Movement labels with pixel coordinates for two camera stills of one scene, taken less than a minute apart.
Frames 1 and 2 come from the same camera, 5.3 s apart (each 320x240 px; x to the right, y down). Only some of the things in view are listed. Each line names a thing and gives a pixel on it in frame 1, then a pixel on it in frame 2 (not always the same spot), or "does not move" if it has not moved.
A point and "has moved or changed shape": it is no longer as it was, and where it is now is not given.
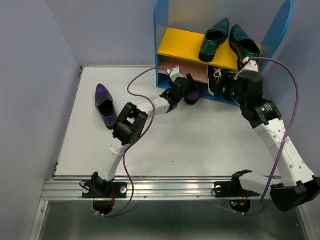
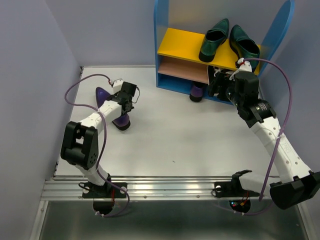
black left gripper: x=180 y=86 -> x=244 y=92
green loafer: x=243 y=45 does not move
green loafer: x=214 y=37 does not move
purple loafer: x=192 y=98 has moved or changed shape
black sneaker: x=214 y=74 does not move
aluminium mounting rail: x=144 y=188 does not move
